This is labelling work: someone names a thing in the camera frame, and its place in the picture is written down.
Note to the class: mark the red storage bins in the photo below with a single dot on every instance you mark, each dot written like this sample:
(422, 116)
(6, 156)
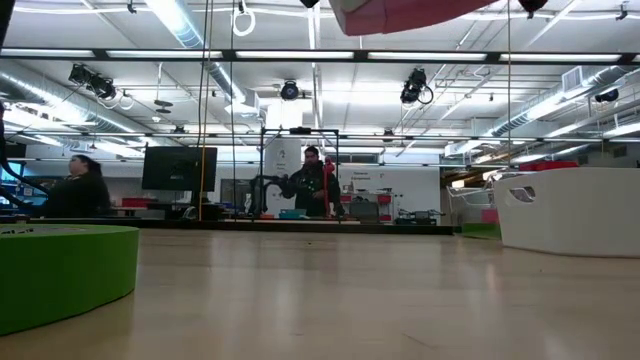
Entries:
(550, 165)

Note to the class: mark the black dome camera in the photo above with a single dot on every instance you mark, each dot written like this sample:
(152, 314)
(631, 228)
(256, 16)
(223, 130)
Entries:
(289, 91)

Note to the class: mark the teal box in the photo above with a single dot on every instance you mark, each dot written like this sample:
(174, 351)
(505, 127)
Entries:
(292, 214)

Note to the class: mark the black monitor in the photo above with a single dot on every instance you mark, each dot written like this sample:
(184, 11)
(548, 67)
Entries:
(175, 170)

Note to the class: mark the person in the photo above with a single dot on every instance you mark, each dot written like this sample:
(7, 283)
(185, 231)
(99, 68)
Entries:
(80, 195)
(310, 185)

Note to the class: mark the blue lit screen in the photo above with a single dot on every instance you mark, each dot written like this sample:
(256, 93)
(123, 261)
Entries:
(10, 172)

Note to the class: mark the shelf with red bins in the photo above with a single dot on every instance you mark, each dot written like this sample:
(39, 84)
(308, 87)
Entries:
(365, 207)

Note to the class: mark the clear plastic bin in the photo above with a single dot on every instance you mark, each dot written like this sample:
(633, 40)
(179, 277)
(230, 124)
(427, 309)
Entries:
(465, 200)

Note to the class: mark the red box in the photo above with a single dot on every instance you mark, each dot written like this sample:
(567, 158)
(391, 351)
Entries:
(135, 202)

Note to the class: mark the black ceiling camera cluster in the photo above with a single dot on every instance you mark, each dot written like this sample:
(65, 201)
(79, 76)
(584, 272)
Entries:
(414, 85)

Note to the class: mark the pink stapler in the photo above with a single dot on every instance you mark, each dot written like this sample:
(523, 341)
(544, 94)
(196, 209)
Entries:
(400, 17)

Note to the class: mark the white plastic bin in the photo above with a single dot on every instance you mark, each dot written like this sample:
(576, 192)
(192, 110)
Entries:
(575, 220)

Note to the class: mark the black ceiling spotlights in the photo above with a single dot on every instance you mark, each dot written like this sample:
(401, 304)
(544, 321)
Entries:
(100, 86)

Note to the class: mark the black background robot arm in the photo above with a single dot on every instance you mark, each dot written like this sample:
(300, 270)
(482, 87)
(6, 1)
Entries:
(260, 192)

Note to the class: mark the black background rig frame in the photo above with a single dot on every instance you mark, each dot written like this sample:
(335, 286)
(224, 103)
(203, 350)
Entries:
(300, 131)

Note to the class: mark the small black ceiling camera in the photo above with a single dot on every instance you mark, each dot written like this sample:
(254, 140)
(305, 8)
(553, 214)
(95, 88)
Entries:
(607, 95)

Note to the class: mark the small background robot arms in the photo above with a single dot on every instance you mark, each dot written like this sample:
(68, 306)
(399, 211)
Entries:
(417, 216)

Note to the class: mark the red lamp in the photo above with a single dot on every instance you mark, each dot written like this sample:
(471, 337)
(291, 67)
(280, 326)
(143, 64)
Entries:
(328, 165)

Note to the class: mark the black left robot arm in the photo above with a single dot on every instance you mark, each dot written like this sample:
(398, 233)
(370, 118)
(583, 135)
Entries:
(5, 20)

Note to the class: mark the black metal table frame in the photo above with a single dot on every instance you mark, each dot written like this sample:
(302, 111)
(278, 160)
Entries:
(300, 227)

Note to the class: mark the black overhead light bar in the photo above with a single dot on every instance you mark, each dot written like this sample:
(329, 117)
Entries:
(360, 55)

